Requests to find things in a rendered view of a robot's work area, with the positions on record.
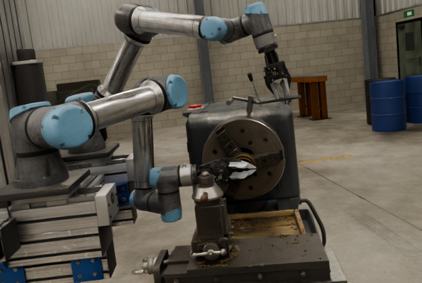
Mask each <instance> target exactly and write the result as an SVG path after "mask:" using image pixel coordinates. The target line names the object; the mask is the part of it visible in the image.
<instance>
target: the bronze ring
mask: <svg viewBox="0 0 422 283"><path fill-rule="evenodd" d="M233 158H236V159H240V160H241V161H245V162H247V163H250V164H252V165H254V166H255V167H256V161H255V159H254V158H253V157H252V156H251V155H250V154H248V153H246V152H240V153H238V154H236V155H235V156H234V157H233ZM230 168H231V167H230ZM231 171H232V172H233V171H242V170H241V169H239V168H237V169H232V168H231ZM252 175H253V173H252V174H251V175H249V176H247V177H246V178H244V179H248V178H250V177H251V176H252Z"/></svg>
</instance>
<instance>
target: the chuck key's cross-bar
mask: <svg viewBox="0 0 422 283"><path fill-rule="evenodd" d="M300 98H301V95H295V96H290V97H283V98H280V99H271V100H263V101H255V100H252V101H251V103H252V104H258V105H260V104H268V103H273V102H280V101H285V100H293V99H300ZM232 99H234V100H240V101H243V102H247V100H248V99H243V98H240V97H235V96H233V97H232Z"/></svg>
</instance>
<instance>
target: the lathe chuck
mask: <svg viewBox="0 0 422 283"><path fill-rule="evenodd" d="M245 117H247V116H239V117H233V118H231V119H227V120H225V121H223V122H222V123H221V124H219V125H218V126H217V127H216V128H215V129H214V130H213V131H212V133H211V134H210V135H209V137H208V139H207V141H206V143H205V146H204V149H203V154H202V164H205V163H209V162H211V161H214V160H216V159H220V158H227V157H230V156H229V153H228V152H227V151H226V150H225V149H224V146H223V145H222V143H221V142H220V141H219V140H218V139H217V134H216V133H215V131H216V130H217V129H219V128H220V127H222V126H223V127H224V128H225V130H226V131H227V132H228V133H229V134H230V136H231V137H232V138H233V140H234V141H235V142H236V143H237V145H238V146H239V147H240V148H246V149H249V150H250V151H252V152H253V154H255V153H261V152H270V151H279V150H283V159H284V160H281V162H280V163H275V164H269V166H261V168H257V169H256V170H255V172H254V173H253V175H252V176H251V177H250V178H248V179H243V180H242V182H241V184H240V186H239V188H238V190H237V193H236V194H235V197H233V199H237V200H251V199H255V198H258V197H261V196H263V195H265V194H266V193H268V192H270V191H271V190H272V189H273V188H274V187H275V186H276V185H277V183H278V182H279V180H280V179H281V177H282V175H283V171H284V167H285V158H284V148H283V145H282V143H281V140H280V138H279V136H278V135H277V133H276V132H275V130H274V129H273V128H272V127H271V126H270V125H268V124H267V123H265V122H264V121H262V120H260V119H257V118H254V117H251V119H248V118H245Z"/></svg>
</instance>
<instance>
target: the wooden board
mask: <svg viewBox="0 0 422 283"><path fill-rule="evenodd" d="M294 213H295V214H294ZM227 216H229V217H231V221H232V220H233V221H232V222H231V224H232V225H234V228H233V230H232V233H233V235H232V236H231V238H233V239H234V238H235V239H237V238H254V237H267V236H276V235H280V234H281V235H297V234H306V232H305V228H304V225H303V222H302V219H301V216H300V213H299V211H298V210H297V209H295V210H280V211H262V212H255V213H248V214H247V213H236V214H228V215H227ZM284 216H285V217H287V218H291V220H292V221H286V220H288V219H286V218H284ZM290 216H291V217H290ZM292 216H293V217H294V218H293V219H292ZM278 217H279V219H278ZM282 217H283V218H282ZM253 218H254V219H255V220H256V221H257V222H256V221H255V220H253ZM263 218H264V219H263ZM265 218H268V220H267V219H265ZM272 218H273V219H272ZM281 218H282V219H281ZM277 219H278V220H277ZM283 219H285V220H283ZM234 220H235V221H234ZM247 220H249V221H247ZM250 220H251V221H250ZM237 221H238V222H237ZM268 221H269V222H268ZM271 221H274V222H272V224H266V223H271ZM234 222H235V223H236V224H235V223H234ZM249 222H250V223H249ZM251 222H252V223H251ZM255 222H256V223H255ZM263 222H264V223H263ZM275 222H276V223H275ZM238 223H240V224H238ZM243 223H244V224H243ZM253 223H254V226H253ZM237 224H238V225H237ZM276 224H277V226H276ZM286 224H287V225H286ZM247 225H248V226H247ZM256 225H257V226H256ZM266 225H268V226H267V227H266ZM279 225H280V226H279ZM284 225H286V226H284ZM291 225H292V226H291ZM295 225H296V226H295ZM239 226H241V227H240V228H238V227H239ZM291 227H293V228H291ZM280 228H281V229H280ZM294 228H297V229H295V230H294ZM303 228H304V230H303ZM296 230H297V231H296Z"/></svg>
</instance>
